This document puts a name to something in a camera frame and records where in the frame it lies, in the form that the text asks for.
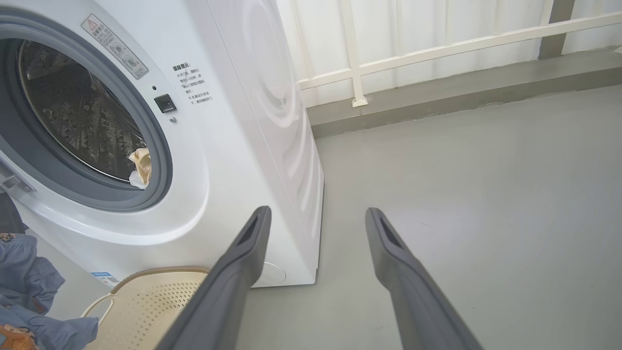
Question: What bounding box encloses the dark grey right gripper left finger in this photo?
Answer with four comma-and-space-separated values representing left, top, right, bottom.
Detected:
155, 206, 272, 350

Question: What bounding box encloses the dark round washer door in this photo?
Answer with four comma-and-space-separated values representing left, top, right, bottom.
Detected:
0, 192, 27, 234

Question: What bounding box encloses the cream perforated laundry basket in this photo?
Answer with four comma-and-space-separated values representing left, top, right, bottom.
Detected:
80, 266, 212, 350

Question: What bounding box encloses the round white filter cover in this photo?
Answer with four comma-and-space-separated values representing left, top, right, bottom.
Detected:
253, 262, 287, 283

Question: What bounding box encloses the blue energy label sticker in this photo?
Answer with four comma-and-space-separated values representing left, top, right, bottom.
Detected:
91, 271, 121, 288

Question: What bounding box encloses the blue garment with cream lining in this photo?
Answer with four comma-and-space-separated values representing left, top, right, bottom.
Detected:
128, 147, 152, 189

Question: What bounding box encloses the blue cartoon print garment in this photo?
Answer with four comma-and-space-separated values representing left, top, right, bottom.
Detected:
0, 233, 99, 350

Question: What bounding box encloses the grey warning label sticker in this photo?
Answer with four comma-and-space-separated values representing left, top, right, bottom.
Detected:
81, 14, 149, 80

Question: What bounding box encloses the white front-load washing machine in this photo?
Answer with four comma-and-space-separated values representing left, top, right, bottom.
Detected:
0, 0, 325, 288

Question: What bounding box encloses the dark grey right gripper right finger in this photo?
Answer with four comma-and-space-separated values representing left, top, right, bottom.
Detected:
365, 208, 483, 350

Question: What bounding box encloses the black door latch socket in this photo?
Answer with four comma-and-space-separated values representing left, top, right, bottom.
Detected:
154, 94, 177, 114

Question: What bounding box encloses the stainless steel washing machine drum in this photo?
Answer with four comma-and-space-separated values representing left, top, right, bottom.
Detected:
17, 39, 149, 183

